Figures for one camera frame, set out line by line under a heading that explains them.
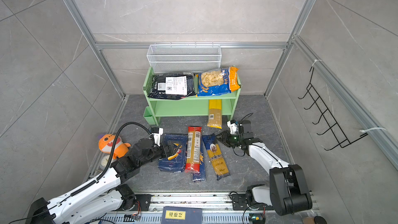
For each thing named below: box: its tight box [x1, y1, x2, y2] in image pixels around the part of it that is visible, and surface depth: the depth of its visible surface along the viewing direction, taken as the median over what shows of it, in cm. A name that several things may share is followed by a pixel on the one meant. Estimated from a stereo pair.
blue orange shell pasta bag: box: [195, 66, 241, 97], surface depth 83 cm
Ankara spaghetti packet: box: [202, 133, 231, 181], surface depth 87 cm
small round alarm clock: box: [99, 154, 110, 170], surface depth 85 cm
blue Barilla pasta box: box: [158, 133, 188, 173], surface depth 83 cm
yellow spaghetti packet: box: [206, 99, 223, 130], surface depth 92 cm
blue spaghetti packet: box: [192, 140, 207, 182], surface depth 81 cm
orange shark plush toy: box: [98, 133, 132, 160], surface depth 87 cm
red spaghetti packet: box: [184, 126, 202, 174], surface depth 87 cm
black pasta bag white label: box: [147, 72, 196, 101], surface depth 81 cm
